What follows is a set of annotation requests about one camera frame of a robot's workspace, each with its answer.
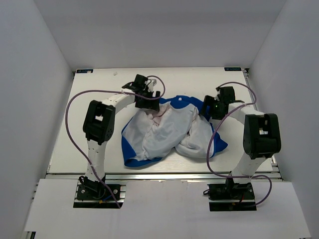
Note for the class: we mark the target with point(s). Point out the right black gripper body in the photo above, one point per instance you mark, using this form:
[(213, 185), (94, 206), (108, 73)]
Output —
[(216, 109)]

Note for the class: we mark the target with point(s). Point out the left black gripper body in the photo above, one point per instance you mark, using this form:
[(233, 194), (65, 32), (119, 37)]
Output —
[(147, 93)]

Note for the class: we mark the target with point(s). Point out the blue white red jacket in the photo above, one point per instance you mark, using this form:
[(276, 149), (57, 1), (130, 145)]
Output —
[(149, 136)]

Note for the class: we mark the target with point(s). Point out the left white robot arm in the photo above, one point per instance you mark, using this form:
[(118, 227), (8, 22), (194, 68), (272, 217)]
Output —
[(100, 119)]

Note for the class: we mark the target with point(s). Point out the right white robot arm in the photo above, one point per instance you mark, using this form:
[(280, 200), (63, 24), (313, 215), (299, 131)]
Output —
[(261, 135)]

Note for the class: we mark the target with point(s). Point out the right blue table label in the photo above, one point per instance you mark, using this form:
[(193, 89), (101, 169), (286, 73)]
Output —
[(232, 69)]

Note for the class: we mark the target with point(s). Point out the blue table label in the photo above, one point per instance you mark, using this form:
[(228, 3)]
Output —
[(232, 69), (84, 71)]

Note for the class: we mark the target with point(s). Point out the left blue table label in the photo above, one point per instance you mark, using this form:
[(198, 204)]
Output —
[(84, 71)]

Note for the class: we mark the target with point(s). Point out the white front cover board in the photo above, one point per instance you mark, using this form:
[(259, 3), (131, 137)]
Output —
[(162, 210)]

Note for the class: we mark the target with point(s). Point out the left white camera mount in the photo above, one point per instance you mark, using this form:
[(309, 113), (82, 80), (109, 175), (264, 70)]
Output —
[(150, 83)]

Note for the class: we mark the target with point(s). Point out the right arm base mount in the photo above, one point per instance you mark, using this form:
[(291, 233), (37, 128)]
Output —
[(230, 197)]

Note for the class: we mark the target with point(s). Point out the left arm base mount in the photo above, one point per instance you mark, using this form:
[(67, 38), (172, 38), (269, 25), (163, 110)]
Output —
[(94, 195)]

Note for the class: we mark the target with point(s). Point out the aluminium table front rail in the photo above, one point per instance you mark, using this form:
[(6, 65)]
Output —
[(202, 176)]

